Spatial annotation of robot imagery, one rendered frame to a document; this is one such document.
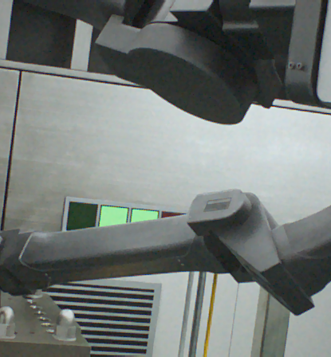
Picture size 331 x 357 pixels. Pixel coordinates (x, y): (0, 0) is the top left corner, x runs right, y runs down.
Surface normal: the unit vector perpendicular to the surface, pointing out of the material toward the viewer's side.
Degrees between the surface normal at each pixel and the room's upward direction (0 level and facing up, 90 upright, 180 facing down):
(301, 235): 48
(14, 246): 56
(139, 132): 90
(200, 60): 76
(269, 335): 90
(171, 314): 90
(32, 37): 90
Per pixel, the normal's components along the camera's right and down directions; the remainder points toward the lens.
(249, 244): -0.54, -0.65
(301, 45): -0.77, -0.07
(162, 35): -0.44, -0.48
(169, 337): 0.29, 0.09
